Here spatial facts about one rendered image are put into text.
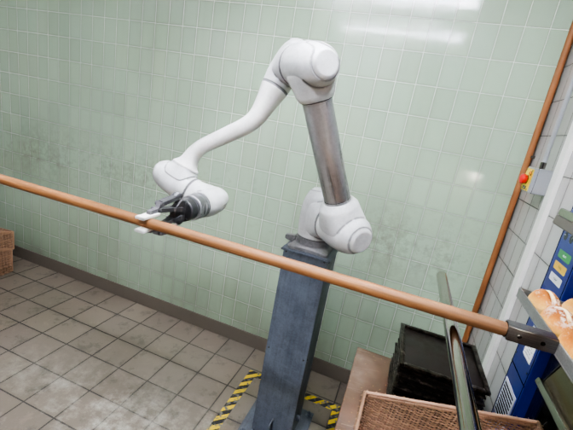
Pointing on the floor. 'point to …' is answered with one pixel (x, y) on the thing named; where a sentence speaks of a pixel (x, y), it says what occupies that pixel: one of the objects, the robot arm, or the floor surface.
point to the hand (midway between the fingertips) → (147, 222)
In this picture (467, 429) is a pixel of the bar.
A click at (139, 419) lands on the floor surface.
